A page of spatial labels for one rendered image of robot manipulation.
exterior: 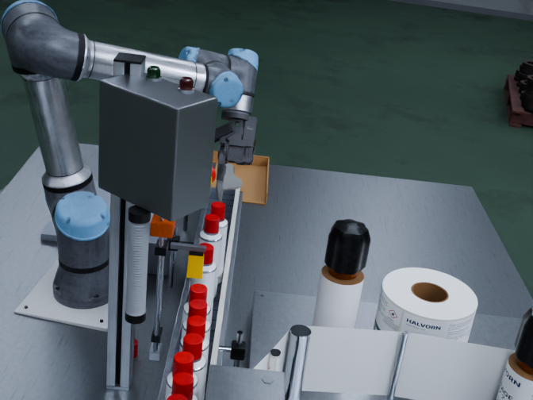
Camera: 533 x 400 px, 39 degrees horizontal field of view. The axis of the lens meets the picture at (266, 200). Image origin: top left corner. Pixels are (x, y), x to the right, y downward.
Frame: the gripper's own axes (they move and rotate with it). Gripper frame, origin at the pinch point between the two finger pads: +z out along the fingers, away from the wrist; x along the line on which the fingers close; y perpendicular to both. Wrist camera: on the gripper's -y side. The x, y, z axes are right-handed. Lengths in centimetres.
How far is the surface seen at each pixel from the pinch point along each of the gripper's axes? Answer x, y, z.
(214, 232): -14.4, 1.5, 8.5
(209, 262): -26.2, 2.2, 14.3
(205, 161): -60, 2, -4
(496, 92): 508, 201, -138
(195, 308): -46, 2, 21
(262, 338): -17.4, 14.8, 29.7
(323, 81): 477, 41, -124
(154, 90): -64, -7, -13
